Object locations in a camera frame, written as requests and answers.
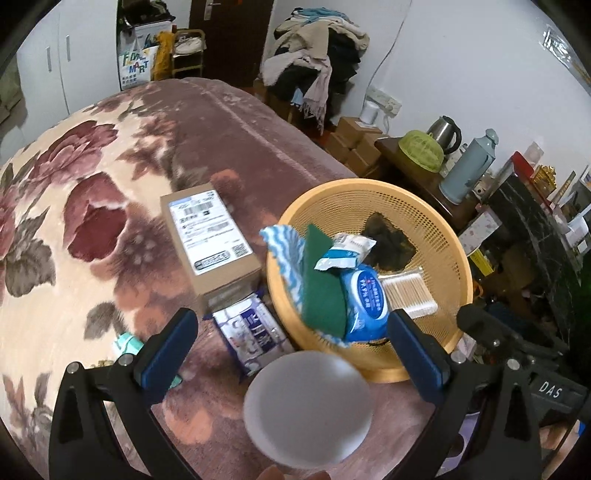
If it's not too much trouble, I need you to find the dark cloth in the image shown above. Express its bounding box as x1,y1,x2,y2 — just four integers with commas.
362,211,416,273

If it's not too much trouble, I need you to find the stack of small cardboard boxes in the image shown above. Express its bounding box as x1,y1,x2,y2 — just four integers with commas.
323,116,386,178

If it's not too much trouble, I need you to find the clear plastic bag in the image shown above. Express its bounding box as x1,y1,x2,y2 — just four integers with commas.
540,25,591,93

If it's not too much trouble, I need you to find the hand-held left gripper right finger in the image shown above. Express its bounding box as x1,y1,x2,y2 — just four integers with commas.
387,308,541,480

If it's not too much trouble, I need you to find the brown door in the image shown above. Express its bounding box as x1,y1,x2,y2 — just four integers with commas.
188,0,275,86

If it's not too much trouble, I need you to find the pile of clothes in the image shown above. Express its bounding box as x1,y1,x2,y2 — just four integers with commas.
259,7,371,134

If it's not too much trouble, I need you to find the white wardrobe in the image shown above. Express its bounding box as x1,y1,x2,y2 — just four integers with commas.
14,0,120,130

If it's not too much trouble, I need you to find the yellow bag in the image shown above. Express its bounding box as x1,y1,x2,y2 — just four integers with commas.
152,31,175,81

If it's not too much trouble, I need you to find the floral paper box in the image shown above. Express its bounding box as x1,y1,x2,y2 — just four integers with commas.
457,212,504,257

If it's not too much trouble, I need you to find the green plastic colander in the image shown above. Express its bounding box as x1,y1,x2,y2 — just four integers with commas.
398,130,445,174

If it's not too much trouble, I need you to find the blue wet wipes pack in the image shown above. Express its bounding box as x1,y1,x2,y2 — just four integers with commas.
339,263,393,343

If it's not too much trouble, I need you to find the white printed shopping bag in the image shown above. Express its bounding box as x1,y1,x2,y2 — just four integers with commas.
117,25,155,90

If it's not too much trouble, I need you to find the wooden rack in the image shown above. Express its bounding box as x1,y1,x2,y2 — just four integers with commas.
172,28,206,79

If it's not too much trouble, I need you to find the bag of cotton swabs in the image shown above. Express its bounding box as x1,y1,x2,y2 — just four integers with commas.
379,268,438,320

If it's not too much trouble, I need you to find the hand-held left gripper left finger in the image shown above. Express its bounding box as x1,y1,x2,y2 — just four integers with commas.
47,307,199,480

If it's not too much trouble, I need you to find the white wall cable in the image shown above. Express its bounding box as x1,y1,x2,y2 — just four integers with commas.
368,0,414,89

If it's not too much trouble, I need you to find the red box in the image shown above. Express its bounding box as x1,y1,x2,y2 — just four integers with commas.
505,152,536,178

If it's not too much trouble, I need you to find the teal face mask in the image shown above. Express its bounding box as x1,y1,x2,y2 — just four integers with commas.
113,333,183,388

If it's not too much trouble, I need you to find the green jacket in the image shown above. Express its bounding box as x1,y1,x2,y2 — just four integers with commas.
0,60,26,125

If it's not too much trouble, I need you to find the wooden side table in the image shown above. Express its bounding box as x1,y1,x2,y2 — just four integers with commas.
374,136,485,232

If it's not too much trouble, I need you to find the green scouring pad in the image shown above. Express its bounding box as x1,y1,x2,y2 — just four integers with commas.
298,224,348,335

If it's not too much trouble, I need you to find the small white blue packet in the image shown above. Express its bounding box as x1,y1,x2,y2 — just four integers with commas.
315,233,376,272

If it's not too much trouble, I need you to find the blue white wavy cloth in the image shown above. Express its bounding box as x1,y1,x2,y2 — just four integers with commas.
260,224,352,347

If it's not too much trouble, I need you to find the navy white tissue pack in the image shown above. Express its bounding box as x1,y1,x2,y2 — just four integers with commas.
211,295,301,384

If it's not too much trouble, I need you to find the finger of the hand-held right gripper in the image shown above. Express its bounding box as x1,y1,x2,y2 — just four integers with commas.
456,303,536,365

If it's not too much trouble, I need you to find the floral plush blanket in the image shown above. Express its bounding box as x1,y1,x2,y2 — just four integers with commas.
0,78,467,480

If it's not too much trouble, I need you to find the cardboard box with label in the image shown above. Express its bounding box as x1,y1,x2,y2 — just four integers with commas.
159,182,264,315

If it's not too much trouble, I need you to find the gold ornament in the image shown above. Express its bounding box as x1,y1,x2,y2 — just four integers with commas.
533,164,559,199

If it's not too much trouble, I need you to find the yellow plastic basket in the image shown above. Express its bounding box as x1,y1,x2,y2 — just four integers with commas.
267,178,474,384

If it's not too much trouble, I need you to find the steel electric kettle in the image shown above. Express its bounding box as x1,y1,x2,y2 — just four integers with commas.
426,115,462,155

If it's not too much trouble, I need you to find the white wall socket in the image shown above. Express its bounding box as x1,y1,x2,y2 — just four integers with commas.
367,88,402,116

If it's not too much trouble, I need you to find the pale blue thermos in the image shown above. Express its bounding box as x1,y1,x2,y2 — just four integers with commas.
438,128,500,205

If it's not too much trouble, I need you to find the black marble cabinet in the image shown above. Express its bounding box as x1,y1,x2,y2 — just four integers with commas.
485,175,591,324

